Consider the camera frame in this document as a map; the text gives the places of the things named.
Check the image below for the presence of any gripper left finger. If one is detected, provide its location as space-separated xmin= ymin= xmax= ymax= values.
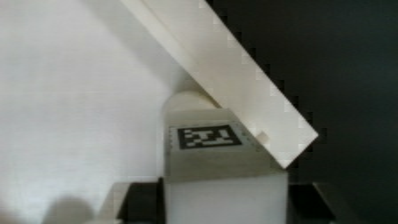
xmin=96 ymin=178 xmax=167 ymax=224

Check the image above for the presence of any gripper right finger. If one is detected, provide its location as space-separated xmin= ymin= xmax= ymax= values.
xmin=286 ymin=182 xmax=356 ymax=224

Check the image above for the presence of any white table leg with tag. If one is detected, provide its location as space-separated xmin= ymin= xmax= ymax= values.
xmin=164 ymin=91 xmax=288 ymax=224

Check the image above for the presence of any white square table top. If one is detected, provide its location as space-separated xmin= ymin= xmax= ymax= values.
xmin=0 ymin=0 xmax=318 ymax=224

